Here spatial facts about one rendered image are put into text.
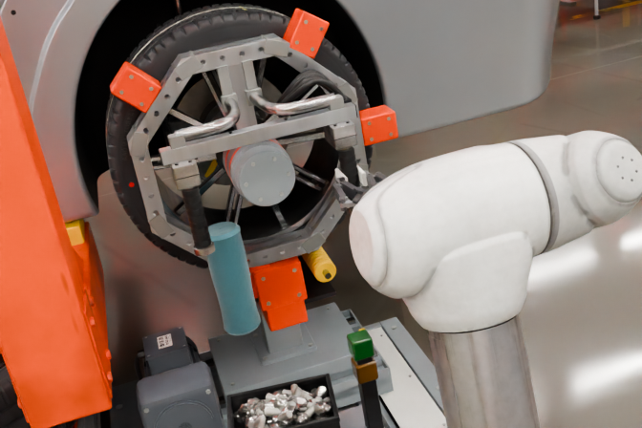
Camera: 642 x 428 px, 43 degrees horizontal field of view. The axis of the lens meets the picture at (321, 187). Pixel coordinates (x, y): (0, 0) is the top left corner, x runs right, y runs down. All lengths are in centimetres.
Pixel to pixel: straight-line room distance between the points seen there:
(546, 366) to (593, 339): 20
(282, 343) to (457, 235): 152
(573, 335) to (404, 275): 187
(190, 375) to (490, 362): 120
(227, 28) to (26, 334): 80
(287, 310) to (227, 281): 26
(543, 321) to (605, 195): 187
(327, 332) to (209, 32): 94
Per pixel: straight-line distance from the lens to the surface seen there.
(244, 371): 229
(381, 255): 82
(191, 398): 196
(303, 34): 188
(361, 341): 150
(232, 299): 190
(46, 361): 169
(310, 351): 230
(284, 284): 204
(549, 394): 243
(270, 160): 177
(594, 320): 274
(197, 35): 192
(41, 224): 157
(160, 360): 207
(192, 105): 216
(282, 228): 209
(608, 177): 88
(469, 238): 83
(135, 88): 184
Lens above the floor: 146
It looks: 21 degrees down
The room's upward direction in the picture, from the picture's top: 10 degrees counter-clockwise
